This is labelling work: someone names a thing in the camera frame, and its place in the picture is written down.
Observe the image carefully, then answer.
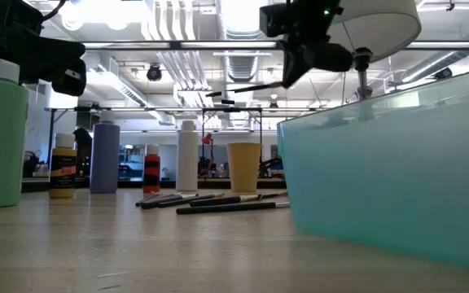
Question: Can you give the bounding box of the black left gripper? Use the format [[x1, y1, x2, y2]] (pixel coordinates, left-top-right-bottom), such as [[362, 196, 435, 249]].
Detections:
[[0, 28, 87, 97]]

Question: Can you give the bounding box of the large lavender paint bottle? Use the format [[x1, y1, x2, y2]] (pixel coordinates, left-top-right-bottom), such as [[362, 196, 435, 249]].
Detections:
[[89, 109, 121, 195]]

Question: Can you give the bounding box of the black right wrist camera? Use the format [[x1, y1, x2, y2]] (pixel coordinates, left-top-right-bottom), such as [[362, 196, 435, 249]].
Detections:
[[258, 2, 291, 39]]

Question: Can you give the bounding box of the black background rig frame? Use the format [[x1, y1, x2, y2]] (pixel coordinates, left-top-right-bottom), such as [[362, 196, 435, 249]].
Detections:
[[43, 97, 327, 164]]

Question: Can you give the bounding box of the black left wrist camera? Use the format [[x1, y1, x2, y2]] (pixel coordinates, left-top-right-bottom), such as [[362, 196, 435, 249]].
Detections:
[[0, 0, 45, 30]]

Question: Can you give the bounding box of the silver ventilation duct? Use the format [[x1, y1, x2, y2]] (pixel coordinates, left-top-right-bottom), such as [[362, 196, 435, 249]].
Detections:
[[216, 0, 274, 85]]

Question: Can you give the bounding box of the small red paint bottle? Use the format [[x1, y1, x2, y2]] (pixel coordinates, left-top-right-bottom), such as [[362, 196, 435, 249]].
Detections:
[[142, 143, 161, 195]]

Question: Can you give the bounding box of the red desk lamp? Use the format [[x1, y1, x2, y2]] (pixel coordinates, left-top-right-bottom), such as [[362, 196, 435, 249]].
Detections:
[[200, 133, 216, 180]]

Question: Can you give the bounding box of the small yellow paint bottle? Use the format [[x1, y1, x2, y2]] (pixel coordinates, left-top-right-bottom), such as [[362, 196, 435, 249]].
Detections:
[[48, 133, 78, 199]]

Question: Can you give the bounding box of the black ceiling spotlight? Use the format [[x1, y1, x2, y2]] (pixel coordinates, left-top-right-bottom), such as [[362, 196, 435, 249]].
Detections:
[[433, 67, 454, 81], [146, 62, 164, 82]]

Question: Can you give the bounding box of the large white paint bottle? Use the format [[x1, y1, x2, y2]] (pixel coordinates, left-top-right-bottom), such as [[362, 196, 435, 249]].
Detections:
[[176, 120, 199, 192]]

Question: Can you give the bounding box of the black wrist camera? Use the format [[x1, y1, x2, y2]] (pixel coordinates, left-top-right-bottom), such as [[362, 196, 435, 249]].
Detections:
[[258, 2, 291, 39], [0, 0, 45, 30]]

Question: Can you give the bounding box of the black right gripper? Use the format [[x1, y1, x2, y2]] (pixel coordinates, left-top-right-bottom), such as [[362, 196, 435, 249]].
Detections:
[[281, 0, 354, 90]]

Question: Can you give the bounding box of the teal translucent plastic bin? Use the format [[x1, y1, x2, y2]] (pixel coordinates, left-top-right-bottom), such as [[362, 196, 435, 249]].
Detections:
[[276, 67, 469, 274]]

